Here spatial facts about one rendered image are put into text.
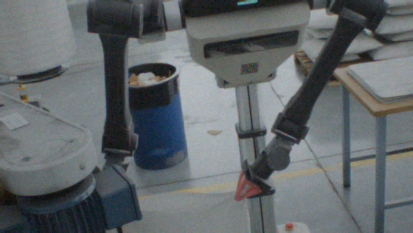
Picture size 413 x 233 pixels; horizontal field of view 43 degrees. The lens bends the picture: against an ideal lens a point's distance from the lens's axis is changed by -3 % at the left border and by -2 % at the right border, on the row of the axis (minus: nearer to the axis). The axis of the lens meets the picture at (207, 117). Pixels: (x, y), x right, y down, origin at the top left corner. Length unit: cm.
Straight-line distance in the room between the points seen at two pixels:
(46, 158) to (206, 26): 82
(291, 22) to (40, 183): 97
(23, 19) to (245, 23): 81
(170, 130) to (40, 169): 278
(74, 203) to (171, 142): 275
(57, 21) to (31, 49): 7
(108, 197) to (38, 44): 31
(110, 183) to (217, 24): 74
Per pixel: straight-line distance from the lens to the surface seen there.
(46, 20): 101
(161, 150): 369
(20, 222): 102
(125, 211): 105
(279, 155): 130
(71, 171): 93
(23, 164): 94
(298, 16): 165
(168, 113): 360
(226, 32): 160
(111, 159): 132
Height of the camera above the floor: 181
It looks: 24 degrees down
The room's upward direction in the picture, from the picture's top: 8 degrees counter-clockwise
